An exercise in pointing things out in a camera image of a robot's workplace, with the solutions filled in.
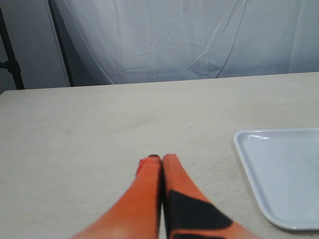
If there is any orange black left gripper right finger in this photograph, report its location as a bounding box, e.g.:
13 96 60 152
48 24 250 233
162 154 260 239

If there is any black backdrop frame pole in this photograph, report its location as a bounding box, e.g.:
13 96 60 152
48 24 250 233
48 0 74 87

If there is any white plastic tray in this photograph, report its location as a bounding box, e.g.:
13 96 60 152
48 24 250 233
233 128 319 231

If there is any black stand pole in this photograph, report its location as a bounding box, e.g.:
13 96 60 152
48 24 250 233
0 11 25 90

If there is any white backdrop cloth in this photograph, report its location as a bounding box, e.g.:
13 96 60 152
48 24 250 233
56 0 319 84

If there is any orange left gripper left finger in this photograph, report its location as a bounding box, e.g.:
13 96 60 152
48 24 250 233
73 155 162 239

